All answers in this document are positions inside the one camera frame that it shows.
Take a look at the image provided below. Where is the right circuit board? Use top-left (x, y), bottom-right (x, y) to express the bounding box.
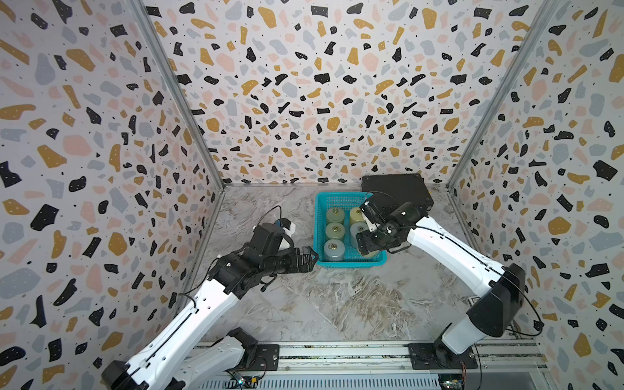
top-left (438, 374), bottom-right (465, 390)

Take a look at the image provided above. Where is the green canister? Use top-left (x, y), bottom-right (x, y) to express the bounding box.
top-left (326, 207), bottom-right (345, 224)
top-left (325, 223), bottom-right (345, 241)

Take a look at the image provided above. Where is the black flat case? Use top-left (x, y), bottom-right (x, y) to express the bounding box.
top-left (362, 173), bottom-right (434, 214)

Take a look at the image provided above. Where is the circuit board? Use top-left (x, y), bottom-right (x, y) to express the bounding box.
top-left (438, 374), bottom-right (465, 390)
top-left (229, 371), bottom-right (263, 390)

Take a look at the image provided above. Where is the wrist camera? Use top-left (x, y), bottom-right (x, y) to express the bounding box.
top-left (361, 211), bottom-right (378, 232)
top-left (276, 218), bottom-right (297, 237)

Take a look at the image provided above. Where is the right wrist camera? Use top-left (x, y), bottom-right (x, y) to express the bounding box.
top-left (361, 211), bottom-right (378, 232)

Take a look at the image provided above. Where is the teal plastic mesh basket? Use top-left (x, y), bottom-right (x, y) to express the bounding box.
top-left (314, 192), bottom-right (387, 268)

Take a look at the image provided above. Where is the blue-grey canister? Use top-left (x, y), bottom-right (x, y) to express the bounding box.
top-left (323, 240), bottom-right (345, 262)
top-left (349, 222), bottom-right (369, 247)

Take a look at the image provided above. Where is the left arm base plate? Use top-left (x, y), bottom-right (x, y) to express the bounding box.
top-left (233, 344), bottom-right (280, 373)

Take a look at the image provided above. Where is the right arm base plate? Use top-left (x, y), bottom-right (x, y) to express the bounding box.
top-left (407, 343), bottom-right (479, 371)

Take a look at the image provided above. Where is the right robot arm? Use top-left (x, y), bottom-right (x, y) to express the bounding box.
top-left (356, 193), bottom-right (529, 364)

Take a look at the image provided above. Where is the yellow canister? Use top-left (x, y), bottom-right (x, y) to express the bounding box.
top-left (357, 248), bottom-right (380, 258)
top-left (349, 206), bottom-right (365, 225)

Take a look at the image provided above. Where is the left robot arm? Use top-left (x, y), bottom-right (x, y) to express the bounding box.
top-left (102, 219), bottom-right (319, 389)

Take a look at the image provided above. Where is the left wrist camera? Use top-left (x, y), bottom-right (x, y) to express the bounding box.
top-left (276, 218), bottom-right (297, 237)

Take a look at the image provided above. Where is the aluminium mounting rail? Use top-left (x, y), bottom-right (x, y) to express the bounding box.
top-left (135, 340), bottom-right (557, 390)

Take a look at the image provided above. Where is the left circuit board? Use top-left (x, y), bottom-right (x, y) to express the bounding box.
top-left (229, 371), bottom-right (263, 390)

